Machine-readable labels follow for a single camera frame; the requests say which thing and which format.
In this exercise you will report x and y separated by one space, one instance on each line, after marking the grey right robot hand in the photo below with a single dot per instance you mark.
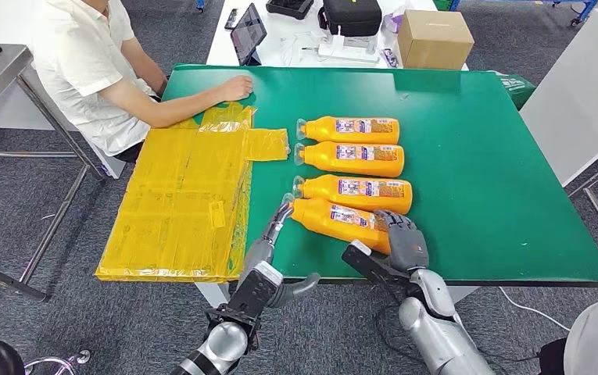
407 248

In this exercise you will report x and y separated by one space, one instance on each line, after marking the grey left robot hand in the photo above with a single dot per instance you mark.
257 256

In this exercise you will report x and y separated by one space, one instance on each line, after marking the seated person's right hand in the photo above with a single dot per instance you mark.
236 88

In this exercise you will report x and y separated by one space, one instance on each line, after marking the orange detergent bottle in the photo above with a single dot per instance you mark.
319 191
350 166
350 137
324 222

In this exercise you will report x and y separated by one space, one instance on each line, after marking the seated person's right forearm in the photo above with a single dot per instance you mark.
184 110

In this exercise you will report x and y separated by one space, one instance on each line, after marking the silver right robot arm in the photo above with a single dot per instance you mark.
433 331

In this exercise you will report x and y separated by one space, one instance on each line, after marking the white table leg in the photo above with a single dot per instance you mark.
215 295
464 292

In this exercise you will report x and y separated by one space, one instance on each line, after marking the black tablet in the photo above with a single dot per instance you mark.
248 31

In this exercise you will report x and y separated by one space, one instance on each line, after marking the black remote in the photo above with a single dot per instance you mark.
231 18

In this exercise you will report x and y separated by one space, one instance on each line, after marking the small blue part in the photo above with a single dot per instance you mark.
200 4

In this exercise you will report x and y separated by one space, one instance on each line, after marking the yellow taped sheet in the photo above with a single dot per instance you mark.
174 207

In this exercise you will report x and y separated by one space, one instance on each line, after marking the black tray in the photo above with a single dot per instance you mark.
289 7

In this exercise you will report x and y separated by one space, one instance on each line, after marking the green table mat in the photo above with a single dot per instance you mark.
485 181

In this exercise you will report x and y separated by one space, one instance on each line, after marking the white power strip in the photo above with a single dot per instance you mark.
345 52

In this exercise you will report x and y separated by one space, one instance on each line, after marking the black carry case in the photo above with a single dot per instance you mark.
350 16

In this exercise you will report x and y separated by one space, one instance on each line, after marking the small dark packet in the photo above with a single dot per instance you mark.
389 57

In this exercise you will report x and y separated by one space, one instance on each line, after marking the seated person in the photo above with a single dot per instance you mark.
81 67

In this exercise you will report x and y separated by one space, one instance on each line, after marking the pale purple plastic bag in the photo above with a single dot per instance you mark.
393 23

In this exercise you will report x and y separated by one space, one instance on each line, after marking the chrome curved bar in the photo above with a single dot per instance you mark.
83 356

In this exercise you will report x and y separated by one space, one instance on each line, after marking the brown cardboard box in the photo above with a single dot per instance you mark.
433 44

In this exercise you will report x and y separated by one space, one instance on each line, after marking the white board table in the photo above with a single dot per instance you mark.
578 93

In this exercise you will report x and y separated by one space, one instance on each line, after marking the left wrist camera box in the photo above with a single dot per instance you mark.
252 295

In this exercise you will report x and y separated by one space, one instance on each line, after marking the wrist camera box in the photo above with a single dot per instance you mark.
368 264
252 295

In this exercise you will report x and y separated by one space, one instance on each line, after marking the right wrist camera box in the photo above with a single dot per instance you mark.
368 264

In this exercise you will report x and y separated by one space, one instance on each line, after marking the blue metal frame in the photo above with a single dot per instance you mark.
586 9

